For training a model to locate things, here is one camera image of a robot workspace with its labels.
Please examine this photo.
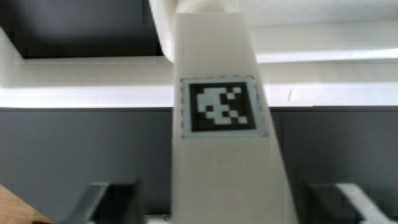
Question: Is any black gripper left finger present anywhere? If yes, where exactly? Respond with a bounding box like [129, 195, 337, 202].
[54, 179, 147, 224]

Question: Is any white front fence bar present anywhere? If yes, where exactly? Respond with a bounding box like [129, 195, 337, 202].
[0, 20, 398, 108]

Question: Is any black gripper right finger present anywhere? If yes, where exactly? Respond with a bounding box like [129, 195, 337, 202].
[303, 183, 398, 224]

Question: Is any white desk top tray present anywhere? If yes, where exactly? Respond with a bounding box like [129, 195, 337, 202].
[147, 0, 398, 63]

